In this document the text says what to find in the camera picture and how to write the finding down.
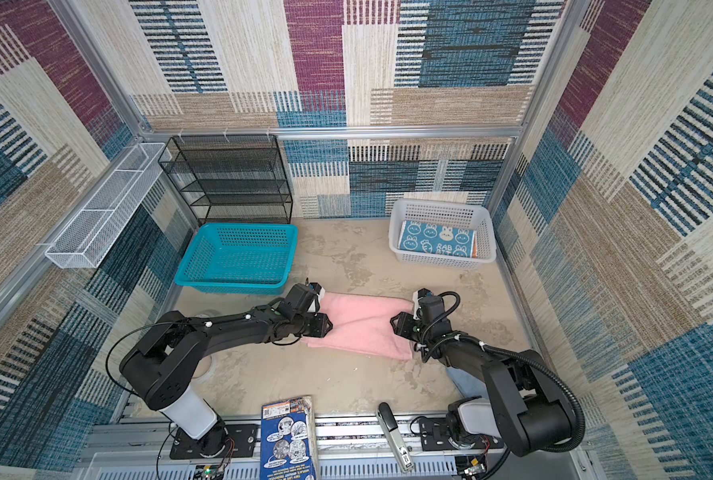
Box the pink terry towel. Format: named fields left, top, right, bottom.
left=302, top=292, right=414, bottom=361

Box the blue bunny pattern towel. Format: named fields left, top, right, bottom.
left=399, top=221, right=478, bottom=258

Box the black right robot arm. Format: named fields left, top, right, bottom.
left=390, top=289, right=586, bottom=457

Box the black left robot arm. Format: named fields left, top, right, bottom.
left=118, top=283, right=334, bottom=459

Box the teal plastic basket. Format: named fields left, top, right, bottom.
left=174, top=223, right=298, bottom=295

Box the black silver stapler tool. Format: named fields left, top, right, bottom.
left=377, top=402, right=415, bottom=473

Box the white plastic basket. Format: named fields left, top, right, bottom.
left=389, top=198, right=497, bottom=270

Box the blue printed package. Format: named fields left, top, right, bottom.
left=258, top=395, right=320, bottom=480

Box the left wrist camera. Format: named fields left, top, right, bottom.
left=308, top=282, right=326, bottom=313

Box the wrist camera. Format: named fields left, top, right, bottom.
left=411, top=287, right=433, bottom=319
left=308, top=282, right=326, bottom=313

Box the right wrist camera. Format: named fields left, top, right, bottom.
left=411, top=287, right=433, bottom=319

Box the black wire shelf rack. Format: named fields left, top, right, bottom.
left=158, top=134, right=294, bottom=225

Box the white wire mesh tray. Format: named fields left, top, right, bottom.
left=44, top=143, right=164, bottom=269

